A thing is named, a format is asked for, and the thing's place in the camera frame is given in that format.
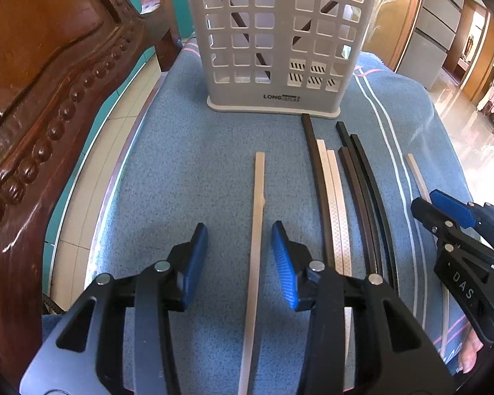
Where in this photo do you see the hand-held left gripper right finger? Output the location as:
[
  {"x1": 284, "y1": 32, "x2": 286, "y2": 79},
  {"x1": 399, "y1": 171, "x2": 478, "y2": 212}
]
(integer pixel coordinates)
[{"x1": 270, "y1": 220, "x2": 455, "y2": 395}]

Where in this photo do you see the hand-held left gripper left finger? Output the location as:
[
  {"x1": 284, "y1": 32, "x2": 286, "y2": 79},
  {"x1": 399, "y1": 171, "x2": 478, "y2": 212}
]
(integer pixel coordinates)
[{"x1": 20, "y1": 222, "x2": 210, "y2": 395}]

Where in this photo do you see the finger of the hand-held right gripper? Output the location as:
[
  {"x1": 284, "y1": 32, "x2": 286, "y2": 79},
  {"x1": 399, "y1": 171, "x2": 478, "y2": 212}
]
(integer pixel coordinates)
[
  {"x1": 411, "y1": 197, "x2": 462, "y2": 251},
  {"x1": 430, "y1": 189, "x2": 494, "y2": 251}
]

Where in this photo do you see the plain beige chopstick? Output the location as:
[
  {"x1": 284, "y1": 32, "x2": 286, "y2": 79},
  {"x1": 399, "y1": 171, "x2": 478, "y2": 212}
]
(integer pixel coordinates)
[
  {"x1": 407, "y1": 153, "x2": 451, "y2": 356},
  {"x1": 238, "y1": 152, "x2": 268, "y2": 395}
]

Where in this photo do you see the black chopstick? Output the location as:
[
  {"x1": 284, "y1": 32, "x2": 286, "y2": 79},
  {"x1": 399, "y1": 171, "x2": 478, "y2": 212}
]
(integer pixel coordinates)
[
  {"x1": 338, "y1": 147, "x2": 380, "y2": 276},
  {"x1": 336, "y1": 121, "x2": 391, "y2": 278},
  {"x1": 201, "y1": 0, "x2": 270, "y2": 79},
  {"x1": 350, "y1": 133, "x2": 399, "y2": 289},
  {"x1": 293, "y1": 1, "x2": 334, "y2": 47}
]

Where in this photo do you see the beige patterned chopstick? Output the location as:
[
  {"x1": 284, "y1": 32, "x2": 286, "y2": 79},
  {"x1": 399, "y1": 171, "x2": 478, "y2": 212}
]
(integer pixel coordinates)
[
  {"x1": 316, "y1": 140, "x2": 346, "y2": 276},
  {"x1": 326, "y1": 149, "x2": 355, "y2": 338}
]

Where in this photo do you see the dark brown chopstick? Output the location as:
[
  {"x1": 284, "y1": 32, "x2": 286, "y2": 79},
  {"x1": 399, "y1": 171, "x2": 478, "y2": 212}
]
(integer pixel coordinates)
[{"x1": 300, "y1": 113, "x2": 336, "y2": 268}]

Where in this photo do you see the grey plastic utensil basket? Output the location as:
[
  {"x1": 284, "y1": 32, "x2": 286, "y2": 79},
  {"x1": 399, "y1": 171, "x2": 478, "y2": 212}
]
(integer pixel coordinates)
[{"x1": 181, "y1": 0, "x2": 381, "y2": 115}]

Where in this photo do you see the person's right hand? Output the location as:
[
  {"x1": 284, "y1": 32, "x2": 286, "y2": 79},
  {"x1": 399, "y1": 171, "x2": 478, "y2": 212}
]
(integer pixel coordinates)
[{"x1": 453, "y1": 329, "x2": 488, "y2": 375}]

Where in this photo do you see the blue striped towel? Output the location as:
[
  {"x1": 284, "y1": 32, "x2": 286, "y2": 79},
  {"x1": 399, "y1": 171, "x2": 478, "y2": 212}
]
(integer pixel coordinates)
[{"x1": 41, "y1": 39, "x2": 472, "y2": 395}]

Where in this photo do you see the wooden doorway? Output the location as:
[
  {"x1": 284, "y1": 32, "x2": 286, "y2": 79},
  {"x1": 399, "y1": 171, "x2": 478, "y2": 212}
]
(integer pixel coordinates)
[{"x1": 440, "y1": 0, "x2": 494, "y2": 103}]

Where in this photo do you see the grey refrigerator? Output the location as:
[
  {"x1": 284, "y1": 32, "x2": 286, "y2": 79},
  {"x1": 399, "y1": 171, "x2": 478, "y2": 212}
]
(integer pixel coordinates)
[{"x1": 395, "y1": 0, "x2": 466, "y2": 89}]

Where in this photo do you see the wooden framed glass door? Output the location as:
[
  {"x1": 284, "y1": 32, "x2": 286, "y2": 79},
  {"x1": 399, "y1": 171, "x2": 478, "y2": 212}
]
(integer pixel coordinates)
[{"x1": 362, "y1": 0, "x2": 429, "y2": 70}]

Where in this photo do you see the carved wooden chair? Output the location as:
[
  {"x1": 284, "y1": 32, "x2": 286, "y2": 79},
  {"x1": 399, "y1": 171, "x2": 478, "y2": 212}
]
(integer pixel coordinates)
[{"x1": 0, "y1": 0, "x2": 182, "y2": 379}]

